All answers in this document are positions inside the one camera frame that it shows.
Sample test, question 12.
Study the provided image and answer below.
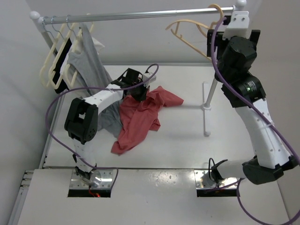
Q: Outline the beige plastic hanger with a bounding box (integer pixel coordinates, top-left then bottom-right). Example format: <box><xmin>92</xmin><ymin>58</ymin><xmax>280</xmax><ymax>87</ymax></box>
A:
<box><xmin>165</xmin><ymin>4</ymin><xmax>225</xmax><ymax>61</ymax></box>

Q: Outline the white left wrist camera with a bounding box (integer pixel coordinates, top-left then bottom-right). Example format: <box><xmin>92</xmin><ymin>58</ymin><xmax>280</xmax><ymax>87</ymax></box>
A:
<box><xmin>142</xmin><ymin>73</ymin><xmax>157</xmax><ymax>83</ymax></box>

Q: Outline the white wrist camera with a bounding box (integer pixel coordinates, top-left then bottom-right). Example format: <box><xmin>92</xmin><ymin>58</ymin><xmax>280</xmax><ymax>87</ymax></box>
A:
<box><xmin>142</xmin><ymin>73</ymin><xmax>157</xmax><ymax>83</ymax></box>
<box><xmin>222</xmin><ymin>11</ymin><xmax>249</xmax><ymax>40</ymax></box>

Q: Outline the black garment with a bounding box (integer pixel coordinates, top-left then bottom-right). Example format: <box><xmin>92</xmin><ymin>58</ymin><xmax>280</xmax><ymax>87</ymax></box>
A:
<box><xmin>52</xmin><ymin>39</ymin><xmax>72</xmax><ymax>94</ymax></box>

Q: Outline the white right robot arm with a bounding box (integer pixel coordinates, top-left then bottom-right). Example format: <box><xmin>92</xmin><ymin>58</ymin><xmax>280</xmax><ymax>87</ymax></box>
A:
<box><xmin>207</xmin><ymin>29</ymin><xmax>300</xmax><ymax>185</ymax></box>

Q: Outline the grey t shirt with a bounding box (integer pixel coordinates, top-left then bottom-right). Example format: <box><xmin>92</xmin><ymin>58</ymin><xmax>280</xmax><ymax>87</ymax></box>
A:
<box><xmin>69</xmin><ymin>23</ymin><xmax>123</xmax><ymax>138</ymax></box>

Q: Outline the metal clothes rack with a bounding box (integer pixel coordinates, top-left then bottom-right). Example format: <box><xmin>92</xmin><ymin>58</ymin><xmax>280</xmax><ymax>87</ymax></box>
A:
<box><xmin>29</xmin><ymin>0</ymin><xmax>247</xmax><ymax>136</ymax></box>

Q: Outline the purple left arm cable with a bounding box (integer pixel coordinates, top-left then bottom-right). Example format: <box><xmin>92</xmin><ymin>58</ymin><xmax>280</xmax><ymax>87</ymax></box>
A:
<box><xmin>45</xmin><ymin>63</ymin><xmax>160</xmax><ymax>190</ymax></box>

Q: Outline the cream hanger with black garment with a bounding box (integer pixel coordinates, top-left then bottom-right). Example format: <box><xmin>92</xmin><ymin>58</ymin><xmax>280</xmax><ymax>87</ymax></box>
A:
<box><xmin>48</xmin><ymin>23</ymin><xmax>72</xmax><ymax>93</ymax></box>

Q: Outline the red t shirt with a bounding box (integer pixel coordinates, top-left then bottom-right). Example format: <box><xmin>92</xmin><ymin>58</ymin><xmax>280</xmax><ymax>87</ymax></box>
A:
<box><xmin>111</xmin><ymin>86</ymin><xmax>184</xmax><ymax>155</ymax></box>

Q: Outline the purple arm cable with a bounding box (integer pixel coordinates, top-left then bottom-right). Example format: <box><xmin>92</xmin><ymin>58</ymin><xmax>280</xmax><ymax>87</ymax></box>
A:
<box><xmin>45</xmin><ymin>63</ymin><xmax>160</xmax><ymax>190</ymax></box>
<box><xmin>210</xmin><ymin>15</ymin><xmax>300</xmax><ymax>225</ymax></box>

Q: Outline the cream hanger outer left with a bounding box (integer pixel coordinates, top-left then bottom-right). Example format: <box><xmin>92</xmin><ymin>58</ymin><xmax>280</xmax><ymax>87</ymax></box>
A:
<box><xmin>39</xmin><ymin>17</ymin><xmax>69</xmax><ymax>89</ymax></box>

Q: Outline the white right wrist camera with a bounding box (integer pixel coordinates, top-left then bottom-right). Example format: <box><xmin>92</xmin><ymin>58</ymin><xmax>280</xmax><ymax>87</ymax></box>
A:
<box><xmin>222</xmin><ymin>11</ymin><xmax>249</xmax><ymax>40</ymax></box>

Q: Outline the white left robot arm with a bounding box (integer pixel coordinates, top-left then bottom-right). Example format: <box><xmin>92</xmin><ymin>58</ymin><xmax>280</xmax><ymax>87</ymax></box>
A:
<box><xmin>64</xmin><ymin>68</ymin><xmax>156</xmax><ymax>187</ymax></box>

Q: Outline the cream hanger with grey shirt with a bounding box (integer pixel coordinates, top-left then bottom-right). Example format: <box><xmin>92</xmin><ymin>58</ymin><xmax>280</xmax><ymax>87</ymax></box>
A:
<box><xmin>60</xmin><ymin>23</ymin><xmax>83</xmax><ymax>89</ymax></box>

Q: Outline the white garment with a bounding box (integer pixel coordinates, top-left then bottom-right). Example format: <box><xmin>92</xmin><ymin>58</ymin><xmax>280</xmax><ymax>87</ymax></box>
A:
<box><xmin>60</xmin><ymin>36</ymin><xmax>105</xmax><ymax>91</ymax></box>

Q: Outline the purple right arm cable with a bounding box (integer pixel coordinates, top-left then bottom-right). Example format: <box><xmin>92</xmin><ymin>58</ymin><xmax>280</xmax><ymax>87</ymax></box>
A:
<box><xmin>210</xmin><ymin>15</ymin><xmax>300</xmax><ymax>225</ymax></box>

